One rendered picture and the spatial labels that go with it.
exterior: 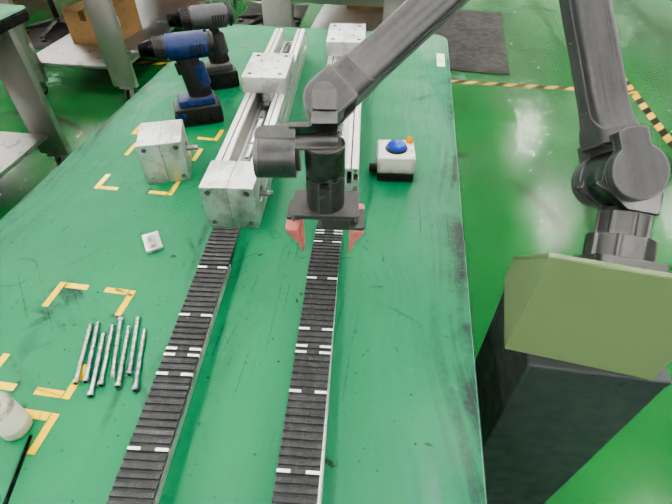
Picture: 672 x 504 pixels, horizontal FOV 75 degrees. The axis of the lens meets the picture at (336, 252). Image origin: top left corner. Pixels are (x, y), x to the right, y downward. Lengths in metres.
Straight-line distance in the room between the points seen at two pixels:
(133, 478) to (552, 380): 0.59
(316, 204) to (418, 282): 0.24
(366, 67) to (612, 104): 0.34
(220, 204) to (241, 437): 0.43
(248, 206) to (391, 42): 0.38
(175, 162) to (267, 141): 0.43
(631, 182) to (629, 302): 0.16
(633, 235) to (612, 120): 0.16
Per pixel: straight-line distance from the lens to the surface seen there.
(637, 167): 0.71
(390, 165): 0.97
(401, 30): 0.68
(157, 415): 0.63
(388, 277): 0.78
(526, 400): 0.82
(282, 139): 0.63
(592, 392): 0.81
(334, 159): 0.61
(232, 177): 0.86
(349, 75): 0.64
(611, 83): 0.75
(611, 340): 0.71
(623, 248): 0.70
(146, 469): 0.61
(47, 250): 0.98
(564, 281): 0.62
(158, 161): 1.02
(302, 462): 0.57
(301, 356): 0.64
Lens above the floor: 1.35
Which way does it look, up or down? 44 degrees down
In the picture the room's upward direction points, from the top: straight up
